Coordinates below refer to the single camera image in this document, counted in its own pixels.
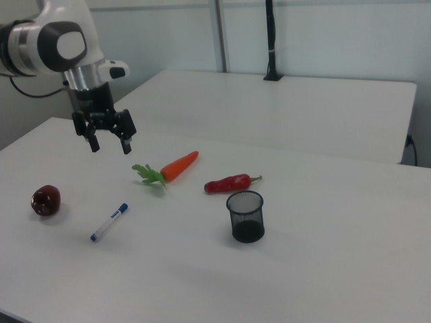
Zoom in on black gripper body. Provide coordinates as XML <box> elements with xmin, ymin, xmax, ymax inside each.
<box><xmin>69</xmin><ymin>83</ymin><xmax>117</xmax><ymax>131</ymax></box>

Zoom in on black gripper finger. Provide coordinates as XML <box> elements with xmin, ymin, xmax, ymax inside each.
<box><xmin>112</xmin><ymin>108</ymin><xmax>137</xmax><ymax>155</ymax></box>
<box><xmin>71</xmin><ymin>110</ymin><xmax>102</xmax><ymax>153</ymax></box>

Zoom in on white marker with blue cap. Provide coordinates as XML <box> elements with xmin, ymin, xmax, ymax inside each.
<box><xmin>90</xmin><ymin>203</ymin><xmax>130</xmax><ymax>242</ymax></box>

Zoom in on orange toy carrot green leaves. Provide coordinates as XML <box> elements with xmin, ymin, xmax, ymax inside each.
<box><xmin>131</xmin><ymin>150</ymin><xmax>200</xmax><ymax>189</ymax></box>

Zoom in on dark red toy apple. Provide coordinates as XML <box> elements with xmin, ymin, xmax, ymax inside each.
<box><xmin>30</xmin><ymin>184</ymin><xmax>62</xmax><ymax>217</ymax></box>

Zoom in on red toy chili pepper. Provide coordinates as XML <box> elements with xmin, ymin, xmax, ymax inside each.
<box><xmin>203</xmin><ymin>173</ymin><xmax>263</xmax><ymax>195</ymax></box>

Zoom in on black mesh pen cup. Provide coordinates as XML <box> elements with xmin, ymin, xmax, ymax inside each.
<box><xmin>226</xmin><ymin>190</ymin><xmax>265</xmax><ymax>244</ymax></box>

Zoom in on black table clamp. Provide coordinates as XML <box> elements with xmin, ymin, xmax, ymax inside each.
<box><xmin>263</xmin><ymin>0</ymin><xmax>284</xmax><ymax>82</ymax></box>

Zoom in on black cable of robot arm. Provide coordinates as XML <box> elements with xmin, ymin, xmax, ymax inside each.
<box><xmin>9</xmin><ymin>75</ymin><xmax>71</xmax><ymax>99</ymax></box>

